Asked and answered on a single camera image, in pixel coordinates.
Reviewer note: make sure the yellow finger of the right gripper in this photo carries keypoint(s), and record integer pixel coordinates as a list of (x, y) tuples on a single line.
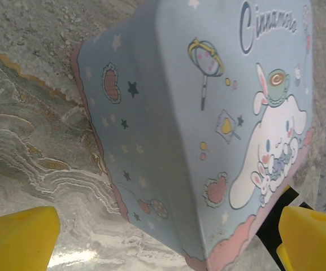
[(282, 259)]

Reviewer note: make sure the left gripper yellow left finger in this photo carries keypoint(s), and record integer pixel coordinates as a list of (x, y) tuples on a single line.
[(15, 240)]

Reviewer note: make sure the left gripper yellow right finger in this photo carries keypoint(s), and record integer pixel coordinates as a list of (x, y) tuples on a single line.
[(315, 242)]

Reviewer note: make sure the blue cartoon tin box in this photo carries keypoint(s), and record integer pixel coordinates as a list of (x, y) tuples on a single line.
[(165, 113)]

